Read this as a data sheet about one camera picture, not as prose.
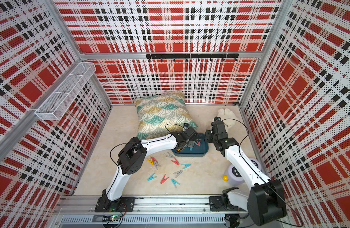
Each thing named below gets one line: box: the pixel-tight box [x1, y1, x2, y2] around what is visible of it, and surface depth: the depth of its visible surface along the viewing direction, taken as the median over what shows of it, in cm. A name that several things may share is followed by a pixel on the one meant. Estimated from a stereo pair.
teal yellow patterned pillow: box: [134, 90, 199, 141], surface depth 95 cm
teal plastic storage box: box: [171, 133, 209, 158], surface depth 95 cm
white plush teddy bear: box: [217, 108, 237, 129], surface depth 103 cm
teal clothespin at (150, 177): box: [147, 172, 158, 181], surface depth 84 cm
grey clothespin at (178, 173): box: [173, 170, 184, 179], surface depth 86 cm
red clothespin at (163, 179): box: [160, 174, 170, 185], surface depth 84 cm
